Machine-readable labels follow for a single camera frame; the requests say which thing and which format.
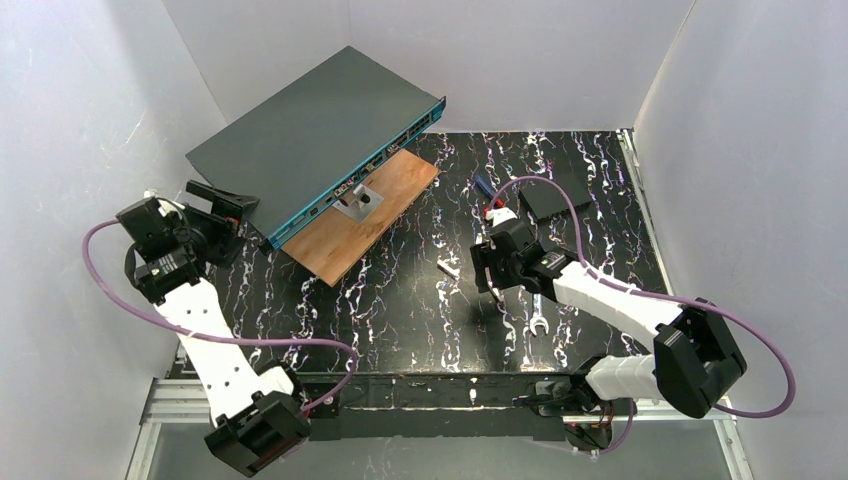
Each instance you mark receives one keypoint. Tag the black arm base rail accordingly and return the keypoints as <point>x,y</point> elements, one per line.
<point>434,405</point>

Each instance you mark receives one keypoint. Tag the silver open-end wrench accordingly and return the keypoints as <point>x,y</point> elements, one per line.
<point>537,323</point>

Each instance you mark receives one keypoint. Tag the dark teal network switch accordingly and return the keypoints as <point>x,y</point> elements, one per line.
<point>302,149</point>

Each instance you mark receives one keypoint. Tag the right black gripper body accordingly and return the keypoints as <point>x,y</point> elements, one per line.
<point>486,266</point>

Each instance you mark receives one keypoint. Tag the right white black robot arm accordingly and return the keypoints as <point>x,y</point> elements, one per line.
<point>692,359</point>

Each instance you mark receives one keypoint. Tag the blue red screwdriver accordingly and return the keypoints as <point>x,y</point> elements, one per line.
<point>484,186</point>

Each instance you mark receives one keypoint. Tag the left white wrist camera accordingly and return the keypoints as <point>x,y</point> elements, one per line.
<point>165,205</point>

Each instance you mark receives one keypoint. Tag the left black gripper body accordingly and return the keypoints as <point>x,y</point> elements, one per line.
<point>209,216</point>

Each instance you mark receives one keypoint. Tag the small black box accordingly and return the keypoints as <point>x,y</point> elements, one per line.
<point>544,201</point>

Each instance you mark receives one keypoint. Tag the silver metal mount bracket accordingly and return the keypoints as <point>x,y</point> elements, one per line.
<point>359,203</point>

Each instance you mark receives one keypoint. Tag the wooden base board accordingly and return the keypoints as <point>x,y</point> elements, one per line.
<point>332,243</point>

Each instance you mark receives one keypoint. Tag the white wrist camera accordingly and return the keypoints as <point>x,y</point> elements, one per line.
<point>497,216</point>
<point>165,205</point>

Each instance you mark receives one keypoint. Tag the aluminium frame rail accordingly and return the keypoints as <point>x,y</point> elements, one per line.
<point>184,402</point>

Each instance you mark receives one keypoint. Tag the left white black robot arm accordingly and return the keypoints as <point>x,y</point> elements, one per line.
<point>256,415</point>

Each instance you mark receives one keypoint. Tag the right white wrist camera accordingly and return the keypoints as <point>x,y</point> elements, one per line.
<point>497,216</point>

